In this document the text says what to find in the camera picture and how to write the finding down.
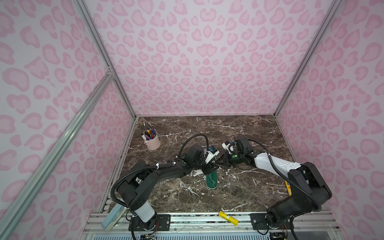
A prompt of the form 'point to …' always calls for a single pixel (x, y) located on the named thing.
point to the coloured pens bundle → (150, 134)
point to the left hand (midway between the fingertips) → (217, 162)
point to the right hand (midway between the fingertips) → (217, 161)
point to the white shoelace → (214, 181)
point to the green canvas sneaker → (209, 184)
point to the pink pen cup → (153, 143)
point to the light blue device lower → (114, 216)
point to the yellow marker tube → (230, 218)
